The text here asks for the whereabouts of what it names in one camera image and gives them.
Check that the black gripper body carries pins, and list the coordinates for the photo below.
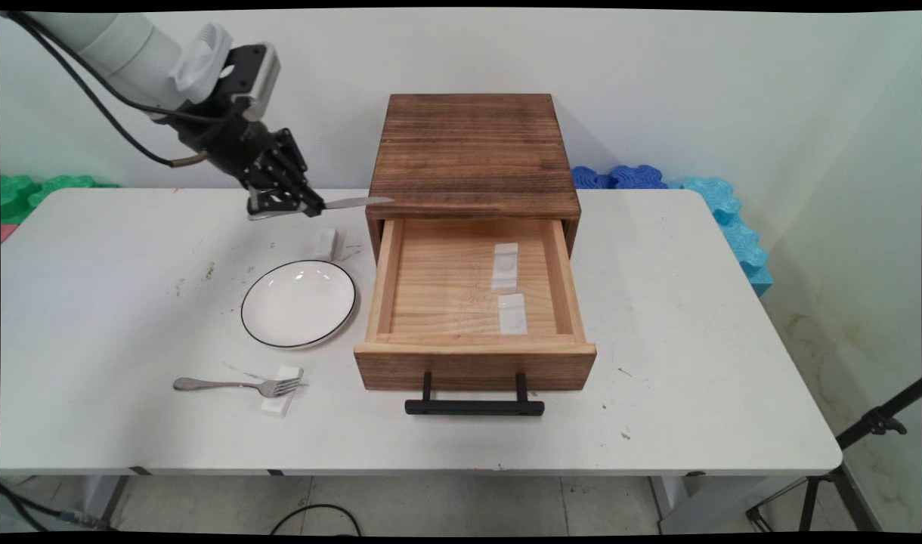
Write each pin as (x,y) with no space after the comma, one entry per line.
(234,143)

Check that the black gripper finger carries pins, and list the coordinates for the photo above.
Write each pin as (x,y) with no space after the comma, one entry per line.
(295,177)
(268,193)

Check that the silver table knife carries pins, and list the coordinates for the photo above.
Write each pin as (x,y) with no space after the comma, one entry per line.
(355,202)

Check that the white ceramic cutlery rest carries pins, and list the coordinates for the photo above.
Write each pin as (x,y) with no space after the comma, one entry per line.
(280,404)
(512,314)
(326,243)
(505,268)

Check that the white plate with black rim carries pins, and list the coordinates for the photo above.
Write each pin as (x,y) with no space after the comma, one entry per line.
(298,302)

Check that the dark wooden drawer cabinet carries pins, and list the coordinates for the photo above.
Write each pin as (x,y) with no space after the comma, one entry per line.
(472,151)

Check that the light wooden drawer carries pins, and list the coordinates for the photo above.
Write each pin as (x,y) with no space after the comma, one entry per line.
(446,287)

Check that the green foam mat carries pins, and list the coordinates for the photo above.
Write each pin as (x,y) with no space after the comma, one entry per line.
(45,189)

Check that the silver metal fork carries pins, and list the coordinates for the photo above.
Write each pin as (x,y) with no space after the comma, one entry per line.
(204,384)

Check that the white table leg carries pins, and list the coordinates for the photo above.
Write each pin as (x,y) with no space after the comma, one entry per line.
(102,495)
(695,502)

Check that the cyan foam mat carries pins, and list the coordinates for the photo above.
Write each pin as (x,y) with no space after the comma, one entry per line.
(741,242)

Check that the black tripod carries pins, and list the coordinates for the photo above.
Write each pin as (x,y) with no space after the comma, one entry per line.
(877,421)

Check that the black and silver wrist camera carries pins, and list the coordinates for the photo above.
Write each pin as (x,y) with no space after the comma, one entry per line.
(257,72)

